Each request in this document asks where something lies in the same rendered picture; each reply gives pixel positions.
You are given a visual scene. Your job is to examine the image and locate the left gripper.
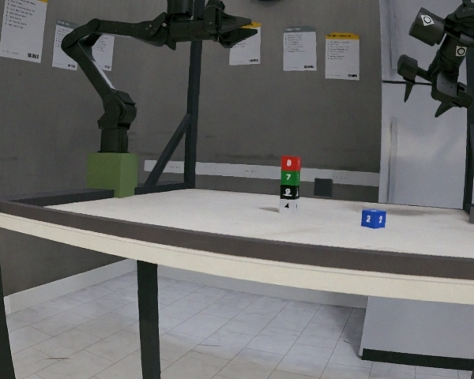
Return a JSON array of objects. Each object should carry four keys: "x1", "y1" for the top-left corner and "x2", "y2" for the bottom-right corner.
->
[{"x1": 397, "y1": 49, "x2": 474, "y2": 118}]

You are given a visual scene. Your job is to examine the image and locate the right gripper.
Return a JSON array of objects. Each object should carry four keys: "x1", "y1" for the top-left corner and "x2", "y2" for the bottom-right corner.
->
[{"x1": 188, "y1": 5, "x2": 258, "y2": 49}]

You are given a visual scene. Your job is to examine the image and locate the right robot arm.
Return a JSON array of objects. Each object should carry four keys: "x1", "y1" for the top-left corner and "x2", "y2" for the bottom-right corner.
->
[{"x1": 61, "y1": 0, "x2": 194, "y2": 153}]

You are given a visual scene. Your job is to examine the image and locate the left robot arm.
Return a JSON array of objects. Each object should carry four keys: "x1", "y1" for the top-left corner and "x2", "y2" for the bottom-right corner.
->
[{"x1": 409, "y1": 2, "x2": 474, "y2": 105}]

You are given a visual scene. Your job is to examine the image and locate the blue block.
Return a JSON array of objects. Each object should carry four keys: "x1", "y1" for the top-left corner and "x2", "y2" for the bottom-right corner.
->
[{"x1": 361, "y1": 209, "x2": 386, "y2": 229}]

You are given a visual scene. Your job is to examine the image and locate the white block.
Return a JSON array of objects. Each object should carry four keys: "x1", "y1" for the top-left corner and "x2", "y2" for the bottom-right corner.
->
[{"x1": 279, "y1": 199, "x2": 299, "y2": 214}]

